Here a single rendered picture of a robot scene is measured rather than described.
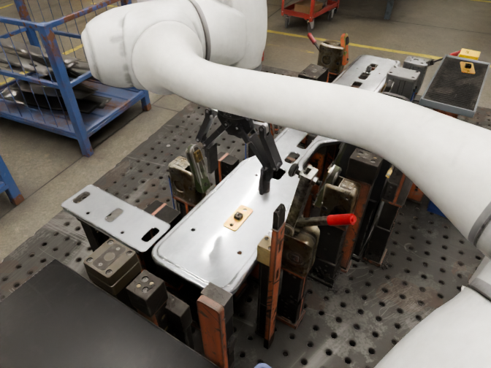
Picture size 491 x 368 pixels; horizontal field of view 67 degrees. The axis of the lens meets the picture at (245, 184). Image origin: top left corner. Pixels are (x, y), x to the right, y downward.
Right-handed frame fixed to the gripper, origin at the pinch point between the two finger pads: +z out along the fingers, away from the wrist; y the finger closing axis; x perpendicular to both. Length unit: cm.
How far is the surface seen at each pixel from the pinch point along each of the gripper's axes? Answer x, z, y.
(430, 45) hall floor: 440, 112, -13
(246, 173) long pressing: 15.6, 13.1, -7.4
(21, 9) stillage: 131, 42, -304
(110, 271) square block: -29.7, 7.5, -10.2
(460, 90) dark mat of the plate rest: 63, -3, 35
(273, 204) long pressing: 8.8, 13.2, 4.9
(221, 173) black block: 17.3, 18.7, -17.5
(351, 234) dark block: 22.0, 26.3, 23.1
